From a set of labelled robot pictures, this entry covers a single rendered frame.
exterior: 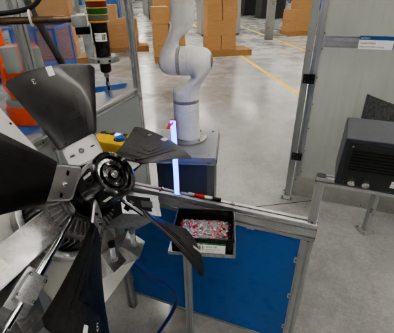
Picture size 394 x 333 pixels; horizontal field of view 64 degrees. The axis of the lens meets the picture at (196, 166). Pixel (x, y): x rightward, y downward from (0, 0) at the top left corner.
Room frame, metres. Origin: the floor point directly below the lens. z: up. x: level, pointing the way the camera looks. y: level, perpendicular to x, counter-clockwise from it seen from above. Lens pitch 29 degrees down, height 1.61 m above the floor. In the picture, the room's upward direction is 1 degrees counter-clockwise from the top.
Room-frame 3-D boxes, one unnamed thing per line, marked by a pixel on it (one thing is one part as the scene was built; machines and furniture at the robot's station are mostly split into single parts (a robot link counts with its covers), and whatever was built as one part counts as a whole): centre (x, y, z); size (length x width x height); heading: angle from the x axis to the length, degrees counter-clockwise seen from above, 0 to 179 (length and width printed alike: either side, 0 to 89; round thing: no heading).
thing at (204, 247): (0.88, -0.02, 0.85); 0.22 x 0.17 x 0.07; 84
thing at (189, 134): (1.42, 0.04, 1.06); 0.19 x 0.19 x 0.18
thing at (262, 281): (1.06, -0.02, 0.45); 0.82 x 0.02 x 0.66; 69
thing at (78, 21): (0.76, 0.22, 1.51); 0.09 x 0.07 x 0.10; 104
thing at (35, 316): (0.67, 0.60, 0.73); 0.15 x 0.09 x 0.22; 69
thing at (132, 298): (1.22, 0.38, 0.39); 0.04 x 0.04 x 0.78; 69
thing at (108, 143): (1.20, 0.35, 1.02); 0.16 x 0.10 x 0.11; 69
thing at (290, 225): (1.06, -0.02, 0.82); 0.90 x 0.04 x 0.08; 69
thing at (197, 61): (1.42, 0.01, 1.27); 0.19 x 0.12 x 0.24; 80
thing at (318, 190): (0.90, -0.42, 0.96); 0.03 x 0.03 x 0.20; 69
